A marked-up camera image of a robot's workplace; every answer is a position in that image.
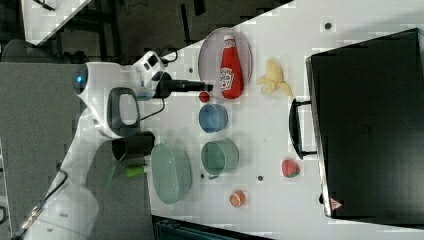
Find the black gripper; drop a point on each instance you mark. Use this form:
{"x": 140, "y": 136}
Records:
{"x": 163, "y": 79}

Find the red ketchup bottle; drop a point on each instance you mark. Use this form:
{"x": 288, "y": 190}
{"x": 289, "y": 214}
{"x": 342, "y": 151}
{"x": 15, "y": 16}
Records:
{"x": 230, "y": 75}

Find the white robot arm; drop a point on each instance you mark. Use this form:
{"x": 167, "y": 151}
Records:
{"x": 111, "y": 93}

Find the pink round plate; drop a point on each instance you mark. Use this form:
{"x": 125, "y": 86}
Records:
{"x": 209, "y": 60}

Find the small red strawberry toy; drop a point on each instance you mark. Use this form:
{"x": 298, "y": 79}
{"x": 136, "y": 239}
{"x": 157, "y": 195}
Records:
{"x": 204, "y": 97}

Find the blue cup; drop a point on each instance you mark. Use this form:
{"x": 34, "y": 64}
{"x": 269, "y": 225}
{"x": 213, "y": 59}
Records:
{"x": 213, "y": 118}

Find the green mug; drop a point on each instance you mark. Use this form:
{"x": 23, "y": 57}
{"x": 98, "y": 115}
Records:
{"x": 219, "y": 157}

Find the green perforated colander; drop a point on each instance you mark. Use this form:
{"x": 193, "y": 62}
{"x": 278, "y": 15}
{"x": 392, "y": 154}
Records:
{"x": 171, "y": 171}

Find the peeled banana toy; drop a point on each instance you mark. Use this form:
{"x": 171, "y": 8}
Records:
{"x": 274, "y": 79}

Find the orange slice toy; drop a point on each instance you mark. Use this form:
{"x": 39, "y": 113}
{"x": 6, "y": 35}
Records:
{"x": 237, "y": 199}

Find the large red strawberry toy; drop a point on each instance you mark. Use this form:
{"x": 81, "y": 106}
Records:
{"x": 290, "y": 168}

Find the black toaster oven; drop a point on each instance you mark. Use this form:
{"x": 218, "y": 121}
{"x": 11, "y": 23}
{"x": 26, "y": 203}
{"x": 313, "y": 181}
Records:
{"x": 366, "y": 101}

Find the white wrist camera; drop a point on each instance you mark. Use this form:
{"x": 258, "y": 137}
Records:
{"x": 149, "y": 65}

